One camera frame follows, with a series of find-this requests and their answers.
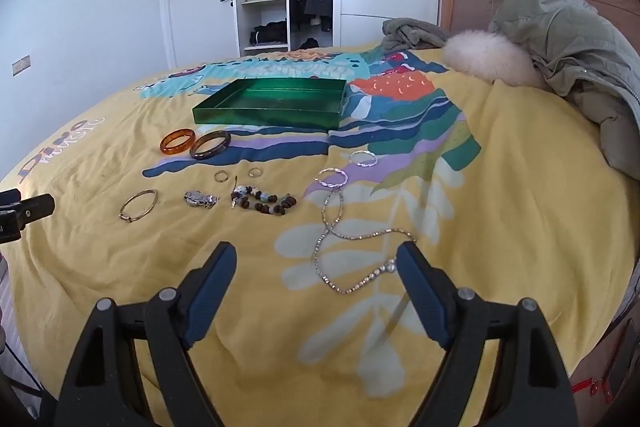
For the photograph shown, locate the folded black clothes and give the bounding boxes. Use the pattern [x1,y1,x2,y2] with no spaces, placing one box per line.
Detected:
[250,21,288,46]

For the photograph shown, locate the silver brooch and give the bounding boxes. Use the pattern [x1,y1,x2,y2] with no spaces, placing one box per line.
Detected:
[183,190,220,210]

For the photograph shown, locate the silver twisted bangle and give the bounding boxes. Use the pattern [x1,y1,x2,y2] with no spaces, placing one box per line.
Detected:
[315,168,349,188]
[349,150,381,168]

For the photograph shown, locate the dark brown bangle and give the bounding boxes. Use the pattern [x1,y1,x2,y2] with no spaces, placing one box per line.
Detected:
[189,130,232,160]

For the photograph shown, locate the orange amber bangle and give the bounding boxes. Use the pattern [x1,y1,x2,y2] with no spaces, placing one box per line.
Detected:
[160,128,196,154]

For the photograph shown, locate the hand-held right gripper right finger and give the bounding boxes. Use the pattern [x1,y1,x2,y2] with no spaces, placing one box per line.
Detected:
[396,241,573,427]

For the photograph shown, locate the olive green coat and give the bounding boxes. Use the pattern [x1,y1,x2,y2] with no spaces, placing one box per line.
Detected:
[487,0,640,180]

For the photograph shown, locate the green metallic tray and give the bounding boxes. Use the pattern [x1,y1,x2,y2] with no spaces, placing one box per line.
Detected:
[192,78,347,130]

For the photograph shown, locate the red plastic object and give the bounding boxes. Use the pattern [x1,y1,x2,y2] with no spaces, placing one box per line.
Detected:
[570,374,617,404]

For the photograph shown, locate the grey towel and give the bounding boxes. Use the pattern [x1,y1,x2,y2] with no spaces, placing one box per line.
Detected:
[381,18,451,52]

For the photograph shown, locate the brown beaded bracelet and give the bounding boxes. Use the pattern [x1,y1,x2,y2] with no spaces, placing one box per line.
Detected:
[230,184,297,216]

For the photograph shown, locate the rhinestone necklace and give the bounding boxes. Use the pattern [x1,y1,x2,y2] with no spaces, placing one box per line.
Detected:
[312,187,418,295]

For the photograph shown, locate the thin gold bangle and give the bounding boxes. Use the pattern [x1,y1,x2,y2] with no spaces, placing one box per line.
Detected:
[119,189,160,223]

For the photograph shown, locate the cream fur trim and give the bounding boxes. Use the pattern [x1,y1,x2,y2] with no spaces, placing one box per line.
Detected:
[441,29,551,90]

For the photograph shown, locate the yellow printed blanket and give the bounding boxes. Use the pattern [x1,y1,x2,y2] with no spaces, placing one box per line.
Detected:
[0,44,640,427]

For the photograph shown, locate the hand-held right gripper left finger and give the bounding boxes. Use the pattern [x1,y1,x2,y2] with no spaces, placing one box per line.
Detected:
[57,241,238,427]

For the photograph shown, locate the wooden headboard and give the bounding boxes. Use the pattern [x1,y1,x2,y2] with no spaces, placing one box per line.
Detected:
[440,0,631,32]

